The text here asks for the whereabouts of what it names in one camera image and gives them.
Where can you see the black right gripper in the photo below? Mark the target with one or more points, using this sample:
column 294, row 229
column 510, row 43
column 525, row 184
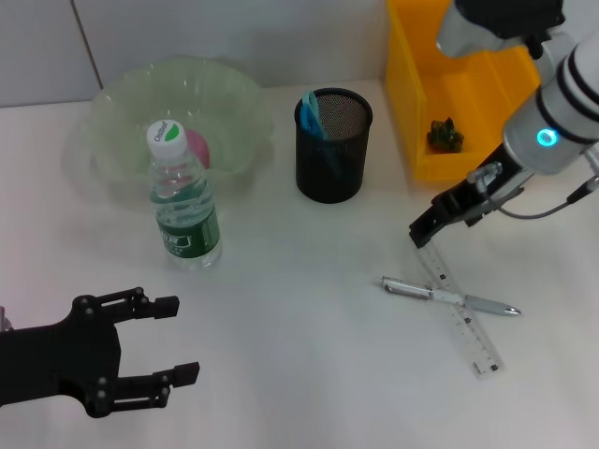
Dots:
column 486, row 187

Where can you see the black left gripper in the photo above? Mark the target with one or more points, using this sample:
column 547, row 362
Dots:
column 61, row 360

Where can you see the green plastic wrapper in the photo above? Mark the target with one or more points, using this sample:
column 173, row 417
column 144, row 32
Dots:
column 445, row 136

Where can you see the clear green-label water bottle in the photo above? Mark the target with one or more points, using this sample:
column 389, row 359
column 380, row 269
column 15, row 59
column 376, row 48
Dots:
column 187, row 224

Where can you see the blue and teal scissors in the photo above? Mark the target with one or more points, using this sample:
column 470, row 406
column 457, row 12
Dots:
column 311, row 119

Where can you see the pink peach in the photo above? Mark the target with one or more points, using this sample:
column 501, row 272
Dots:
column 199, row 145

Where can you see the silver white pen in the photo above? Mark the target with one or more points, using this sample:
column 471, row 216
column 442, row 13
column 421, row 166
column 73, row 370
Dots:
column 407, row 287

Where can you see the black mesh pen holder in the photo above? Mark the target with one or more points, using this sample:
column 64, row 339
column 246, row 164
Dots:
column 346, row 159

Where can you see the clear plastic ruler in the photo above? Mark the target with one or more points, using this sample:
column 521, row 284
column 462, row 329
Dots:
column 472, row 337

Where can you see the translucent green fruit bowl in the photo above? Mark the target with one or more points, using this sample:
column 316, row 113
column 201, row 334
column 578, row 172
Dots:
column 224, row 107

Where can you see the yellow plastic bin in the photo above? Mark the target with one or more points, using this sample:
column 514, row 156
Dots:
column 421, row 93

